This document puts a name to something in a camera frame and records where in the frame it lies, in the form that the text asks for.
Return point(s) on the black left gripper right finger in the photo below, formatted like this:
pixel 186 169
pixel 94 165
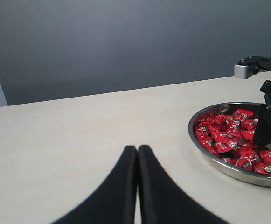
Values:
pixel 162 201

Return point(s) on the round stainless steel plate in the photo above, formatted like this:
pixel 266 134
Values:
pixel 230 170

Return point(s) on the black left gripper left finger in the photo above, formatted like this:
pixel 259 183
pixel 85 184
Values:
pixel 114 201

